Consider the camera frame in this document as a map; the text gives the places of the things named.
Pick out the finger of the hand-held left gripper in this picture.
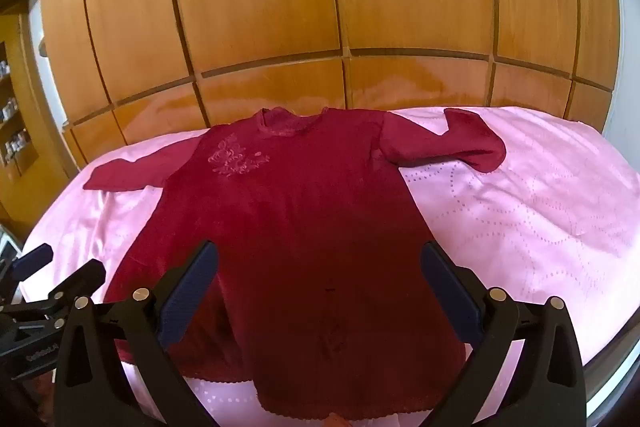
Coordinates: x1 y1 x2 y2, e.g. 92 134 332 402
0 243 55 284
44 258 107 308

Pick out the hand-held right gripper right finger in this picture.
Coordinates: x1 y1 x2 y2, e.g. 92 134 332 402
420 241 588 427

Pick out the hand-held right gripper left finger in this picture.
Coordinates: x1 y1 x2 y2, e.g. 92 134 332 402
54 240 221 427

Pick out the dark red long-sleeved dress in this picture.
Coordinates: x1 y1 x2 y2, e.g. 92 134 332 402
82 106 509 423

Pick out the wooden shelf unit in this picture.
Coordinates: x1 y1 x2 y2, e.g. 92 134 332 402
0 13 76 233

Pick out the pink quilted bedspread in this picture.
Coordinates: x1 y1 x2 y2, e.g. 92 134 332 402
20 106 640 427

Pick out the row of small bottles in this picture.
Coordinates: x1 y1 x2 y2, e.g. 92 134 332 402
0 59 32 164

